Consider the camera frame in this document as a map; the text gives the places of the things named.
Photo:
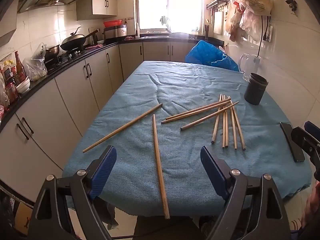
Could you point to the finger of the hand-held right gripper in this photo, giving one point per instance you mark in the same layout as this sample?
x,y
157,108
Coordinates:
x,y
293,145
307,140

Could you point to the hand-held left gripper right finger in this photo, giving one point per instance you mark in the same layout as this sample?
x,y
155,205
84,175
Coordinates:
x,y
215,175

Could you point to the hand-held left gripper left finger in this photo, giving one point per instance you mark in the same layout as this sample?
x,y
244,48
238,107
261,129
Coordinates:
x,y
105,170

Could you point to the slim wooden chopstick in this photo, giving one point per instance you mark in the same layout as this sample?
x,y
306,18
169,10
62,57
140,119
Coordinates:
x,y
158,165
122,128

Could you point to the bunch of wooden chopsticks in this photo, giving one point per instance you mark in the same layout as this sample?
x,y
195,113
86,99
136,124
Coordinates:
x,y
224,130

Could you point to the dark perforated chopstick holder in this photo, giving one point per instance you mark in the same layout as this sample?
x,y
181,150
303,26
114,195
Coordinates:
x,y
255,90

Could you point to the person's right hand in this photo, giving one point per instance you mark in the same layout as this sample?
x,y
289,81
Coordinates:
x,y
312,205

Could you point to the beige base cabinets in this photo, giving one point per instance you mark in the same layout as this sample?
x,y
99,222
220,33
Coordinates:
x,y
75,87

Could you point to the clear glass pitcher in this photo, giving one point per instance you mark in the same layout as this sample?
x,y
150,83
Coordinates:
x,y
248,65

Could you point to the cardboard box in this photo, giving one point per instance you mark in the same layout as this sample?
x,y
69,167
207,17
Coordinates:
x,y
22,217

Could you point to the blue tablecloth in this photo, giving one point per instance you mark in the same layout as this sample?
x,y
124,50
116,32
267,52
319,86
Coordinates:
x,y
175,87

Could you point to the white bowl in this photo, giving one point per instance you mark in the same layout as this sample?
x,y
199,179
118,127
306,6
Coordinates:
x,y
23,86

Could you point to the black gas stove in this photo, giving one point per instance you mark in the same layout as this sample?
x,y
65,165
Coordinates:
x,y
67,56

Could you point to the blue plastic bag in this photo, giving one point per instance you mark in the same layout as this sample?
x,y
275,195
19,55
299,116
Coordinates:
x,y
210,55

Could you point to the clear plastic bag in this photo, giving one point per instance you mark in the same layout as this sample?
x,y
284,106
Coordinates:
x,y
35,67

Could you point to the translucent pink plastic bag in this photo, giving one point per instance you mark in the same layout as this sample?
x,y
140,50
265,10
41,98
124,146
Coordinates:
x,y
246,25

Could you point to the steel pot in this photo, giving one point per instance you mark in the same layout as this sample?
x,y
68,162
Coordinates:
x,y
51,52

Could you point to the steel kettle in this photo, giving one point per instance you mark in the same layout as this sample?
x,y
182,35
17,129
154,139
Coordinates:
x,y
95,39

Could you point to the black wok with lid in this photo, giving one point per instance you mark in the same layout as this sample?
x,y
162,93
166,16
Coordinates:
x,y
73,41

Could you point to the red sauce bottle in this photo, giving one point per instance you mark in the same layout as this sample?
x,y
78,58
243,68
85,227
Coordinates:
x,y
20,67

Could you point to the silver rice cooker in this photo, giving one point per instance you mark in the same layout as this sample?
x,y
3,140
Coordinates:
x,y
115,32

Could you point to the black kitchen countertop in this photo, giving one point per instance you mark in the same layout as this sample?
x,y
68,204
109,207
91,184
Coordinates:
x,y
180,39

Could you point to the dark countertop utensil holder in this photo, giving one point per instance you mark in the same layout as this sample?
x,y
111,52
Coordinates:
x,y
207,33

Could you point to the steel sink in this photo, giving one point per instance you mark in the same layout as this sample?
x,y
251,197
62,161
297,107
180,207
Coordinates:
x,y
153,36

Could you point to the white bottle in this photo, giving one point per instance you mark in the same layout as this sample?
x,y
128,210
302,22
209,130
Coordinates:
x,y
137,31

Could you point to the white cutting board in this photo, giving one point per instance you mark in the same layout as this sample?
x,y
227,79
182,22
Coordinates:
x,y
218,22

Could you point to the red plastic basin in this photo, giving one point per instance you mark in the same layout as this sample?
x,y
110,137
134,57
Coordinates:
x,y
113,23

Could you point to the kitchen window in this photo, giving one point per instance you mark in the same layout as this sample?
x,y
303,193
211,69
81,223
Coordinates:
x,y
175,5

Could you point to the white wall socket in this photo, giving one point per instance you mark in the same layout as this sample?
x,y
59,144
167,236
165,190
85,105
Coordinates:
x,y
268,33

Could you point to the wall-mounted metal rack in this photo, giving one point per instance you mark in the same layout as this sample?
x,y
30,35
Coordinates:
x,y
217,3

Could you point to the beige wall cabinet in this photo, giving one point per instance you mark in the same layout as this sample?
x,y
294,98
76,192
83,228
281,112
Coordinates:
x,y
100,5

